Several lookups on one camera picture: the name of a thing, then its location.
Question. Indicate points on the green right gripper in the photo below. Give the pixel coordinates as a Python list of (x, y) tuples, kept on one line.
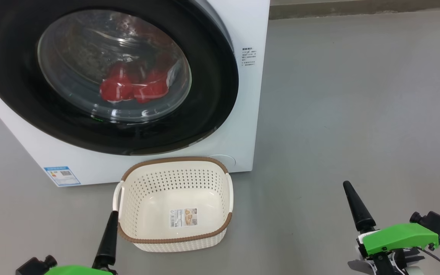
[(395, 236)]

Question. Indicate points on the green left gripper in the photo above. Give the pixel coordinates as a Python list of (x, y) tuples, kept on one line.
[(78, 271)]

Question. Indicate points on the red and white garment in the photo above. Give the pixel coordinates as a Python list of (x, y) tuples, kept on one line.
[(118, 88)]

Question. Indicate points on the washing machine glass door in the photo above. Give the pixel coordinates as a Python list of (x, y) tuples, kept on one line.
[(212, 76)]

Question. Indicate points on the cream perforated laundry basket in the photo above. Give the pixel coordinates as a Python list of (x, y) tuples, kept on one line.
[(174, 242)]

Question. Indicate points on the white printed label sticker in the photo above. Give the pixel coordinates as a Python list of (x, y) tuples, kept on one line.
[(183, 217)]

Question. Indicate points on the white front-load washing machine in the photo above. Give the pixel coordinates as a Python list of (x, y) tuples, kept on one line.
[(243, 114)]

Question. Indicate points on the blue energy label sticker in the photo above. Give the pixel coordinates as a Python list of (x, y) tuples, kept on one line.
[(61, 175)]

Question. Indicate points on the round white filter cover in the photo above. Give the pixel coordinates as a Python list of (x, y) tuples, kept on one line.
[(224, 160)]

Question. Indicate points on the black text sticker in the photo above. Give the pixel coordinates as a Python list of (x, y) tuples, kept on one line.
[(249, 57)]

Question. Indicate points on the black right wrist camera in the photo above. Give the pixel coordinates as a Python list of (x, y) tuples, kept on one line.
[(434, 221)]

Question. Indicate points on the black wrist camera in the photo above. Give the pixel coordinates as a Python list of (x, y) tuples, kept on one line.
[(33, 266), (434, 221)]

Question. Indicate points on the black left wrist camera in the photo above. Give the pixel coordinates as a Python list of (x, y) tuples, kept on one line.
[(33, 266)]

